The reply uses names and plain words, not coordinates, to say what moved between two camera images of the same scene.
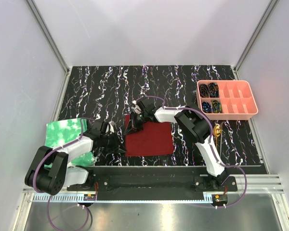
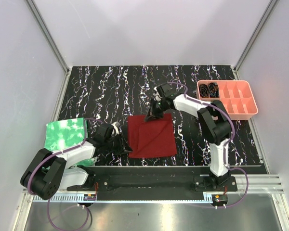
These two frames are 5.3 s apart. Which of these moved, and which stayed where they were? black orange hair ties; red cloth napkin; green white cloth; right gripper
Moved: right gripper
Stayed: green white cloth; black orange hair ties; red cloth napkin
